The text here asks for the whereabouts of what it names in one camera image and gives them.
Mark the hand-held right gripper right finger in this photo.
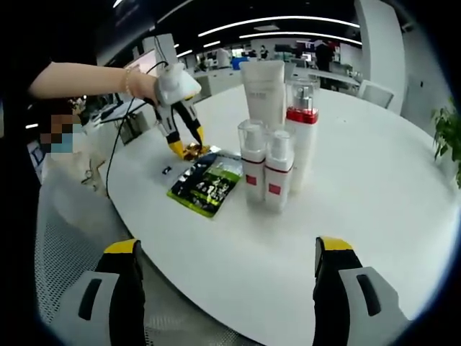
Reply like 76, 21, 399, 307
311, 236, 412, 346

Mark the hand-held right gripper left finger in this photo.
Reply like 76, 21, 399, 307
76, 237, 148, 346

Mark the gold skincare sachet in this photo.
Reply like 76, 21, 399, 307
179, 141, 212, 160

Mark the clear skincare sachet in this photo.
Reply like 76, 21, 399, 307
157, 157, 196, 185

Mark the green black skincare sachet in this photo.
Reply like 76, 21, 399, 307
166, 150, 243, 219

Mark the white skincare tube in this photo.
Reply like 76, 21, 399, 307
239, 59, 286, 126

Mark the small red label skincare bottle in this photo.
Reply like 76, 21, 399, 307
236, 119, 270, 207
264, 129, 297, 214

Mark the red collar skincare bottle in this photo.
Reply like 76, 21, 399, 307
285, 79, 321, 195

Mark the person's left hand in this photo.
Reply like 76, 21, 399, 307
138, 75, 158, 105

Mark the white display screen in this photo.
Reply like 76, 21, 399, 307
123, 48, 160, 79

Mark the blue plastic bin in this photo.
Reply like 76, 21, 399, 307
229, 56, 250, 72

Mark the white mesh office chair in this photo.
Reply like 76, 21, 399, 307
33, 151, 232, 346

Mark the green potted plant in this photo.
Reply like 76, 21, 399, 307
430, 96, 461, 189

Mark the pearl bracelet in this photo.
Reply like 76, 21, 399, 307
123, 67, 135, 97

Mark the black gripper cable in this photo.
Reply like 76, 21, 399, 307
105, 60, 171, 198

